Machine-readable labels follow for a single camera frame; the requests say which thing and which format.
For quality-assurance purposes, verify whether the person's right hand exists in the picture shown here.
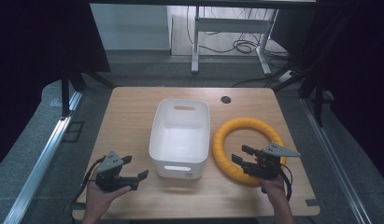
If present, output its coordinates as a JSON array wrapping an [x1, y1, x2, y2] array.
[[260, 175, 289, 203]]

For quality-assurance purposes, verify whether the black metal stand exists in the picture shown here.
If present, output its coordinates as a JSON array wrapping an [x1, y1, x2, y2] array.
[[60, 68, 117, 119], [273, 15, 335, 128]]

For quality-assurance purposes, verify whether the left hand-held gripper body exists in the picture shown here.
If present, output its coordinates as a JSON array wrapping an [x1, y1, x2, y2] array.
[[94, 150, 139, 193]]

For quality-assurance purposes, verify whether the person's left hand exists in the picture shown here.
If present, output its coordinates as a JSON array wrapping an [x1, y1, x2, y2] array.
[[85, 179, 132, 217]]

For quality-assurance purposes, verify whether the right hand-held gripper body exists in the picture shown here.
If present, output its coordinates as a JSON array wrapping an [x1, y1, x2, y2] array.
[[242, 142, 302, 181]]

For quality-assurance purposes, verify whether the black floor cables bundle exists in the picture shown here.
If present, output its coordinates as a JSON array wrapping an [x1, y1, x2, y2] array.
[[185, 6, 291, 61]]

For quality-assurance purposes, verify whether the black curtain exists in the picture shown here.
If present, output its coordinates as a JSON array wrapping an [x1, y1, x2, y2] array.
[[269, 0, 384, 175], [0, 0, 111, 172]]

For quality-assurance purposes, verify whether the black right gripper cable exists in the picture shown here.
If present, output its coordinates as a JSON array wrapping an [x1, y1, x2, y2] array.
[[278, 162, 293, 202]]

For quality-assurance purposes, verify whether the aluminium floor rail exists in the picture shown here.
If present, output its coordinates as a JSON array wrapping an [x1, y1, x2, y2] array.
[[2, 91, 83, 224], [300, 97, 373, 224]]

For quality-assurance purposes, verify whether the white metal desk frame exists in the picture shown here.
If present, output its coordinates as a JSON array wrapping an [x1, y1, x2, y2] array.
[[191, 6, 279, 76]]

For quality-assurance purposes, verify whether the yellow foam ring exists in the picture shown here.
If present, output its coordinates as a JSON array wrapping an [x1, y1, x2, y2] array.
[[211, 117, 288, 188]]

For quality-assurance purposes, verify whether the white power strip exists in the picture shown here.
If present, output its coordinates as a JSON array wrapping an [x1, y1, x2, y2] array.
[[277, 69, 297, 84]]

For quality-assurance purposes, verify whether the white plastic basket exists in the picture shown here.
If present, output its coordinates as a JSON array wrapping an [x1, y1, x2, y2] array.
[[148, 98, 211, 180]]

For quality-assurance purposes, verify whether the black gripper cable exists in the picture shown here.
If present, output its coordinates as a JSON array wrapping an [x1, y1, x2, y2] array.
[[71, 156, 107, 207], [278, 162, 293, 202]]

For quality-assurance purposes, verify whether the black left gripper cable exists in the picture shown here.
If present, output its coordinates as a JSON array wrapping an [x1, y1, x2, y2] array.
[[71, 156, 107, 207]]

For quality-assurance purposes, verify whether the white cabinet panel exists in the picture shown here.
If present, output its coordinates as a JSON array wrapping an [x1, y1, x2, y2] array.
[[89, 3, 172, 51]]

